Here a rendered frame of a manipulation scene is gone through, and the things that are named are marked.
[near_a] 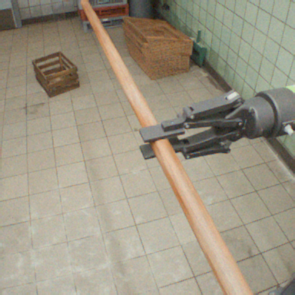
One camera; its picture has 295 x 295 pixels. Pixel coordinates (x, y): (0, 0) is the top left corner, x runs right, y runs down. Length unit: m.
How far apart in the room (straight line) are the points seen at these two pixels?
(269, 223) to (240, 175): 0.40
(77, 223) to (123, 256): 0.34
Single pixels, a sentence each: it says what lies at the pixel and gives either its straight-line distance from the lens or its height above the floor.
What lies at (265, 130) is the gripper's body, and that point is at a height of 1.19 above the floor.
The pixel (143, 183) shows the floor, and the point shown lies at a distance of 2.01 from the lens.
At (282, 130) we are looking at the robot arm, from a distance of 0.59.
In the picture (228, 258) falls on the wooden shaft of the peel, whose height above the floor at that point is 1.21.
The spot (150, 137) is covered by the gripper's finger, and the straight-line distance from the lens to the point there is 0.49.
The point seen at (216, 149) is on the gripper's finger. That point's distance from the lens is 0.58.
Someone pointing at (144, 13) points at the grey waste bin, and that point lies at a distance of 4.24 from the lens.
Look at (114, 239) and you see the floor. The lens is 1.79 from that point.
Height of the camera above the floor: 1.54
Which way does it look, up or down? 43 degrees down
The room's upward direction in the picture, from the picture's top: straight up
